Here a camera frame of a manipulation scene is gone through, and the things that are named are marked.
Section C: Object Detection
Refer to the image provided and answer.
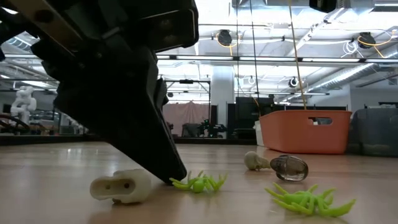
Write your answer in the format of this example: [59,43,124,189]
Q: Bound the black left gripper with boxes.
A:
[0,0,193,185]

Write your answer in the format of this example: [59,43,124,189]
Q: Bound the beige plastic skull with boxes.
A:
[244,151,271,171]
[90,169,152,205]

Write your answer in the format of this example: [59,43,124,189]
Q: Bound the green plastic spider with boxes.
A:
[169,170,228,194]
[264,182,357,218]

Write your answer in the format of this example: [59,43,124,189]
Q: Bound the orange plastic bin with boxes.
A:
[259,109,353,156]

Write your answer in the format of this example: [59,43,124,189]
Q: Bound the dark translucent plastic skull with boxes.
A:
[269,154,310,182]

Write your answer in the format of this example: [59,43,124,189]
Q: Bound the pink backdrop curtain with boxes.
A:
[162,101,211,138]

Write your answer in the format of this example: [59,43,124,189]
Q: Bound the white building column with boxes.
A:
[211,65,236,128]

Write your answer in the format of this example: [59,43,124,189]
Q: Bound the black equipment cabinet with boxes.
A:
[226,96,285,140]

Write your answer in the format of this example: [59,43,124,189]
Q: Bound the white plastic bin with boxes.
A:
[254,120,264,147]

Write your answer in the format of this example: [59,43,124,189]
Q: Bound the white robot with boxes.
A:
[10,85,37,125]

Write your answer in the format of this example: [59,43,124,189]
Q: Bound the ceiling light strip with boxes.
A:
[157,55,398,63]

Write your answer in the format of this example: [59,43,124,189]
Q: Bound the dark grey plastic bin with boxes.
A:
[346,108,398,157]

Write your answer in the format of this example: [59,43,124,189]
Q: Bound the black background rig frame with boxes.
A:
[164,78,212,138]

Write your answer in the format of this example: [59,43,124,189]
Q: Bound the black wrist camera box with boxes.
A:
[139,7,200,53]

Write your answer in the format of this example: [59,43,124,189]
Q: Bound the black ceiling cable reel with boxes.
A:
[357,30,377,49]
[216,29,233,47]

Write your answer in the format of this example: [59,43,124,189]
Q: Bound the thin black hanging cable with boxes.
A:
[236,0,241,97]

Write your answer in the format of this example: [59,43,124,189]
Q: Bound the silver ventilation duct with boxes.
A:
[4,30,43,54]
[306,51,398,93]

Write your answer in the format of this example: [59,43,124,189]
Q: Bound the yellow cable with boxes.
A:
[287,0,308,111]

